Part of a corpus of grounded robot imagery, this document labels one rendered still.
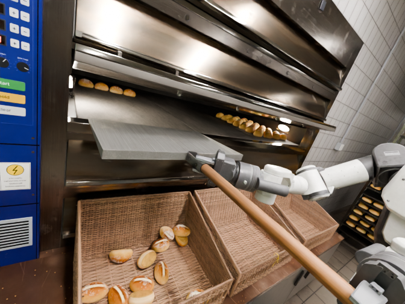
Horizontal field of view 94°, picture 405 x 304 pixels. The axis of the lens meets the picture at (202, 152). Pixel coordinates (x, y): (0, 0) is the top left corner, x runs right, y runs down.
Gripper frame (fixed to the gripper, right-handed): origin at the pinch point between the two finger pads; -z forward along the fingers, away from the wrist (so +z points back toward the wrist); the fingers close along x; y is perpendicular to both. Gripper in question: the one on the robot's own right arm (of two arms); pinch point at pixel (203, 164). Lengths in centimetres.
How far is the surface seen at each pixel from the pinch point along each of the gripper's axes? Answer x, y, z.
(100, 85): 2, -95, -82
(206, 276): -61, -11, 19
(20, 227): -43, 0, -58
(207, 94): 20.6, -22.6, -4.7
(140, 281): -55, 2, -10
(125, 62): 23.1, -5.3, -31.1
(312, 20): 75, -73, 43
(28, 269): -62, 2, -54
